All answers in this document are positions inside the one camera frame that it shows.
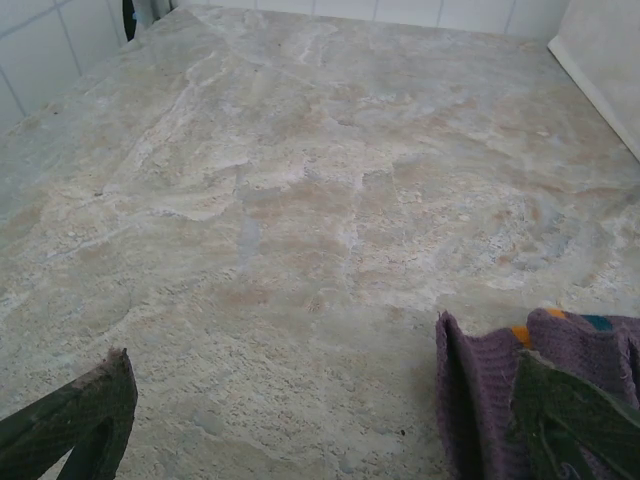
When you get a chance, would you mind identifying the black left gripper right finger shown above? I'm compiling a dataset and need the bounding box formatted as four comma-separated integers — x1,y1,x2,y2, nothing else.
509,349,640,480

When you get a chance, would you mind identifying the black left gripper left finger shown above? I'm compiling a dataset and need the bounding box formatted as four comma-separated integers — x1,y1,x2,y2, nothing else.
0,348,139,480

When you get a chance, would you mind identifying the purple sock with tan heel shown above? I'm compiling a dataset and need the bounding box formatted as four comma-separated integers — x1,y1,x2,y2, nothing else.
434,308,640,480

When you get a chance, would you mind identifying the white fabric compartment organizer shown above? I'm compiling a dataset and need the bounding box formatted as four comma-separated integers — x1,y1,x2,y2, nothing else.
547,0,640,164

